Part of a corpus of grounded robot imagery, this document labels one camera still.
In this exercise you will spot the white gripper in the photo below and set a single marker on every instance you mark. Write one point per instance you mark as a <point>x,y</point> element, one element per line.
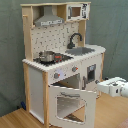
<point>114,87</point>

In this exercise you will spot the white oven door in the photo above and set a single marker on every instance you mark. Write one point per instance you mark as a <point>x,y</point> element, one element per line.
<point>63,102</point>

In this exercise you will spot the stove knob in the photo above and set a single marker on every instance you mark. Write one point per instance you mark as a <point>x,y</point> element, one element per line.
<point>56,75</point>
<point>74,69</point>

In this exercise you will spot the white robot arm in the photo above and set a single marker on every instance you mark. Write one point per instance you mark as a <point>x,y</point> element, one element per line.
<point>115,87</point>

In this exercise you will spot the wooden toy kitchen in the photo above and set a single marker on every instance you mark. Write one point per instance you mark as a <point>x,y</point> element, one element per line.
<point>38,78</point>

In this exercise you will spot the white fridge door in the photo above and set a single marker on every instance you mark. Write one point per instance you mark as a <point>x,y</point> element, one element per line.
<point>90,72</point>

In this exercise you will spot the grey toy sink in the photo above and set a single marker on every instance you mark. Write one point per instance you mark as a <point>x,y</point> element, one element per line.
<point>79,51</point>

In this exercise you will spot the black toy faucet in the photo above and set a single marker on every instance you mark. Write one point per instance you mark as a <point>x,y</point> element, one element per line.
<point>73,41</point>

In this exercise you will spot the black stovetop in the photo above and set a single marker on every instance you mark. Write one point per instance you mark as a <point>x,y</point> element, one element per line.
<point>57,59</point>

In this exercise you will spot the silver toy pot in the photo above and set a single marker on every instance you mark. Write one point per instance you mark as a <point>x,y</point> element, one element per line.
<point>46,56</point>

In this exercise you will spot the toy microwave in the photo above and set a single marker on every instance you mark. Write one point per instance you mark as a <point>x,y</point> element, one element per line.
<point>77,11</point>

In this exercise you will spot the grey range hood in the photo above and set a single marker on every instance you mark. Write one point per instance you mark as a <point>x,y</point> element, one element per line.
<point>48,18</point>

